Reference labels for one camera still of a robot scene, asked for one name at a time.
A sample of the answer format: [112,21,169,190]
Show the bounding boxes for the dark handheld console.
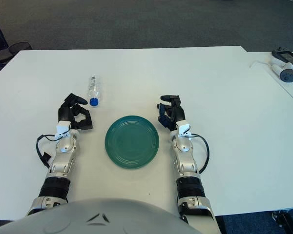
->
[271,47,293,74]

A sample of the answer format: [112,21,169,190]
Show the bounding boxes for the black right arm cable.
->
[190,133,210,174]

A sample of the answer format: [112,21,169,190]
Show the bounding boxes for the clear plastic bottle blue cap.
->
[88,75,103,107]

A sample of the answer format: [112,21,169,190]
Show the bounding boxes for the green round plate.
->
[105,115,160,171]

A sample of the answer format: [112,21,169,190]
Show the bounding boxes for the black mesh wastebasket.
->
[8,41,33,56]

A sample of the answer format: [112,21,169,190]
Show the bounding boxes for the grey robot torso shell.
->
[0,197,193,234]

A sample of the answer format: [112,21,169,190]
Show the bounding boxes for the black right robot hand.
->
[157,94,186,131]

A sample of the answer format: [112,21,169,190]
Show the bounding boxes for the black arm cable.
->
[36,133,59,169]
[190,133,210,174]

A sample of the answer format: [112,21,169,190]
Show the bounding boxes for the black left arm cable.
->
[36,133,59,169]

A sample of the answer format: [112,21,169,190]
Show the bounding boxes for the black table foot caster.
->
[271,211,293,230]

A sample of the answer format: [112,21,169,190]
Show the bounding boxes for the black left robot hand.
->
[57,93,93,130]

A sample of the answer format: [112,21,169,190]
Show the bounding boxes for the white VR controller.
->
[271,62,293,83]

